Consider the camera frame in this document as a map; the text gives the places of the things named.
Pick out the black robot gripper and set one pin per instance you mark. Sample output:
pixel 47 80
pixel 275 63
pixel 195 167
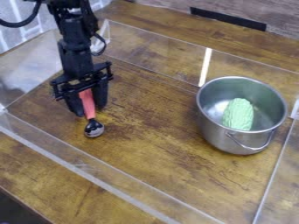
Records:
pixel 82 75

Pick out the orange handled metal spoon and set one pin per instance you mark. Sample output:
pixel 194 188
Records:
pixel 94 128

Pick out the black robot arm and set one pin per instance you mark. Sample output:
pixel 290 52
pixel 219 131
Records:
pixel 77 21

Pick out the green knitted toy vegetable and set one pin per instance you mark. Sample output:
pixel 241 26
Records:
pixel 238 115

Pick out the stainless steel pot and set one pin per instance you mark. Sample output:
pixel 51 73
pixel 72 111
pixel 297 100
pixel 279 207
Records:
pixel 270 111

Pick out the black strip on table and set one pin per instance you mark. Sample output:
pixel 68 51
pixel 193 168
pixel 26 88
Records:
pixel 229 19

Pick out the clear acrylic barrier wall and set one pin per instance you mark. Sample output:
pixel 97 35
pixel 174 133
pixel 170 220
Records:
pixel 150 171

